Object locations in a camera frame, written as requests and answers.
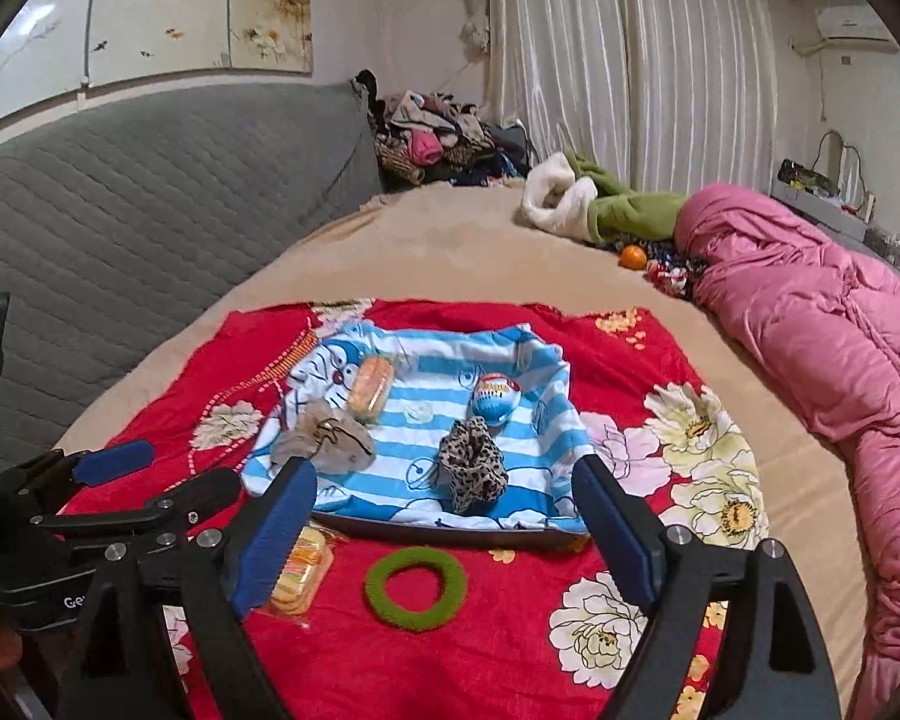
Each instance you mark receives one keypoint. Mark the dark patterned cloth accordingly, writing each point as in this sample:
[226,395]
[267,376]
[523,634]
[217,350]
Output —
[664,249]

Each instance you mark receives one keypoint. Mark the small colourful toy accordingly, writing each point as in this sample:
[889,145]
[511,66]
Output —
[667,275]

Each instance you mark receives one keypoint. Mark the grey quilted headboard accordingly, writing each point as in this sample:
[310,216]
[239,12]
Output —
[157,202]

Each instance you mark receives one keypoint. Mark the white curved pole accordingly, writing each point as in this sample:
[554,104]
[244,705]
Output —
[90,30]
[229,7]

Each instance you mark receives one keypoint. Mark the pink duvet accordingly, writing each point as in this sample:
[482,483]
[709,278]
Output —
[832,330]

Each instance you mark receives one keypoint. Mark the blue striped cartoon fabric tray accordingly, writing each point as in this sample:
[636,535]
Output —
[420,457]

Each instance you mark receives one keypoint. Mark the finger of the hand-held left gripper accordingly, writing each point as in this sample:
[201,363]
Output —
[112,461]
[187,499]

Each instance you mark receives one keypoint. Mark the red floral blanket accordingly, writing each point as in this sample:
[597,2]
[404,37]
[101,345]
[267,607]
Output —
[457,675]

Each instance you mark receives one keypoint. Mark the white striped curtain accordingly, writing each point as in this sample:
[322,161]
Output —
[645,52]

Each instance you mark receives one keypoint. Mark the leopard print scrunchie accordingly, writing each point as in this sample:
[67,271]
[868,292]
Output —
[469,465]

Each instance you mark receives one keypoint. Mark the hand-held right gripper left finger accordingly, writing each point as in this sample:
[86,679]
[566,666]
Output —
[277,532]

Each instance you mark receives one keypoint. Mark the grey dresser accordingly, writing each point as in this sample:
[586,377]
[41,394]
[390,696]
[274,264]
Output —
[817,217]

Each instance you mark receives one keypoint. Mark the snack cake packet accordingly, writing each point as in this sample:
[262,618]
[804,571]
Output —
[307,570]

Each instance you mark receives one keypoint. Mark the orange fruit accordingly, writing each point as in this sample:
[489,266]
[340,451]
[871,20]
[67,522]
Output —
[633,257]

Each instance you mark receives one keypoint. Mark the white air conditioner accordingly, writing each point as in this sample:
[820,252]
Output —
[851,22]

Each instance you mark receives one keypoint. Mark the orange cracker packet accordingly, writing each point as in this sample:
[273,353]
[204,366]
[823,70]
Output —
[370,390]

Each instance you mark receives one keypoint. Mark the red and blue toy egg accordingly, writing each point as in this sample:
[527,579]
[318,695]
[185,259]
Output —
[495,394]

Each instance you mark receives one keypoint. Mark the vanity mirror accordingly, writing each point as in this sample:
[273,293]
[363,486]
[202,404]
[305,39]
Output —
[832,157]

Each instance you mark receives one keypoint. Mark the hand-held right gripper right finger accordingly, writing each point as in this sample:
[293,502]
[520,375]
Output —
[615,532]

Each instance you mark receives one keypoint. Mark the pile of clothes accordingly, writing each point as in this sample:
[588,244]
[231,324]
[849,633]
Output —
[435,127]

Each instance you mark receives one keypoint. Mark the wall painting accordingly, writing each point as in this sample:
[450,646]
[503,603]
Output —
[157,7]

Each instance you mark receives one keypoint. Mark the white and green garment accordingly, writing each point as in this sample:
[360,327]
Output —
[630,214]

